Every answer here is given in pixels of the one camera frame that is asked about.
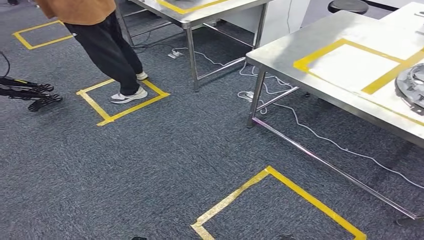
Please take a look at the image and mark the grey plastic wheel cover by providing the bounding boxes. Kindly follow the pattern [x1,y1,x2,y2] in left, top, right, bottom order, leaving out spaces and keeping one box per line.
[394,62,424,117]

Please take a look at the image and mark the steel workbench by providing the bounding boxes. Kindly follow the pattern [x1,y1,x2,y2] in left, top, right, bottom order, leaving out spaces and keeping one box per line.
[245,9,424,221]
[114,0,276,93]

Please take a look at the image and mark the white side table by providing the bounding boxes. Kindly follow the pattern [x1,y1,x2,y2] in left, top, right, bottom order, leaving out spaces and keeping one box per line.
[218,0,312,49]

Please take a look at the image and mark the person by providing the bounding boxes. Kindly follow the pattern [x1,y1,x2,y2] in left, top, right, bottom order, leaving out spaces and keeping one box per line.
[33,0,149,105]

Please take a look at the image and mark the humanoid robot with black legs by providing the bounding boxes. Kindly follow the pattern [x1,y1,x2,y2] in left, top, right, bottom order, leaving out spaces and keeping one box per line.
[0,51,64,113]

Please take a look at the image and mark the yellow tape outline on bench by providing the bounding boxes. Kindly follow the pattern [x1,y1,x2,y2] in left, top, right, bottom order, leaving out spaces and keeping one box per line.
[293,38,424,127]

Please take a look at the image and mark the black round stool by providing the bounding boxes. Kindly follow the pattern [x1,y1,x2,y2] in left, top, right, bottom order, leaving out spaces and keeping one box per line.
[327,0,370,16]

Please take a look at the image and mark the white desk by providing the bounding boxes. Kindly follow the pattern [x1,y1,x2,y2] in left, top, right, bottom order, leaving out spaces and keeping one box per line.
[379,1,424,44]

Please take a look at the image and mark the white cable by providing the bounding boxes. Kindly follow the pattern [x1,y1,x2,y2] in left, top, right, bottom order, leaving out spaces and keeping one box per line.
[236,61,424,190]
[172,46,248,67]

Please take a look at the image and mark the thin black floor cable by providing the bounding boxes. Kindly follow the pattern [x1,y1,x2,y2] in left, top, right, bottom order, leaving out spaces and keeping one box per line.
[132,31,186,54]

